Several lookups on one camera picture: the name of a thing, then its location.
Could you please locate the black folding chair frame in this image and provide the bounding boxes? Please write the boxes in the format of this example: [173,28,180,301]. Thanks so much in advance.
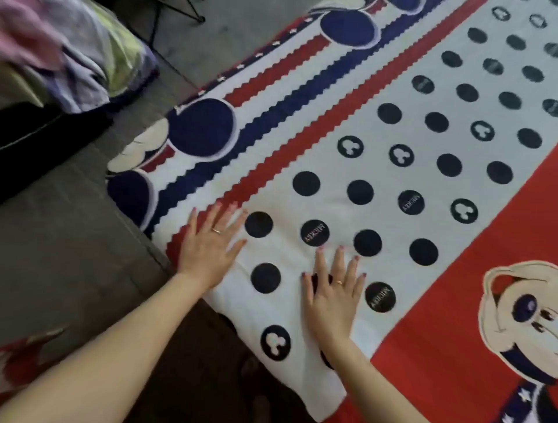
[148,0,206,49]

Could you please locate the pale yellow lavender cloth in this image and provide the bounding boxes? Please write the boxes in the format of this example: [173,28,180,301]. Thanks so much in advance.
[0,0,160,115]

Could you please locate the person's left hand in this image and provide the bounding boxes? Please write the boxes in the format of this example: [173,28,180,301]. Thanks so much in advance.
[176,202,248,291]

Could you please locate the black fabric seat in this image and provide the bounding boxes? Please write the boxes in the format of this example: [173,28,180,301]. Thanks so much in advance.
[0,103,115,203]

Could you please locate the pink crumpled cloth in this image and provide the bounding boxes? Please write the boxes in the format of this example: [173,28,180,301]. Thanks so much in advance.
[0,0,66,71]

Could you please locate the person's left forearm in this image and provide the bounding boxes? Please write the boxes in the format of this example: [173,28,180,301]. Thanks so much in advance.
[0,272,214,423]

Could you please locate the cartoon print bed sheet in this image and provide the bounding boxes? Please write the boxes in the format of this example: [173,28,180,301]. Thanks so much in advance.
[106,0,558,423]

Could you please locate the person's right hand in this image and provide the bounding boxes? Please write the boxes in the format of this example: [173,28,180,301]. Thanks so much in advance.
[301,246,367,350]

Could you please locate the person's right forearm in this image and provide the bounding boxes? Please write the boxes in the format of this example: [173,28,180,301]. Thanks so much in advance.
[321,338,430,423]

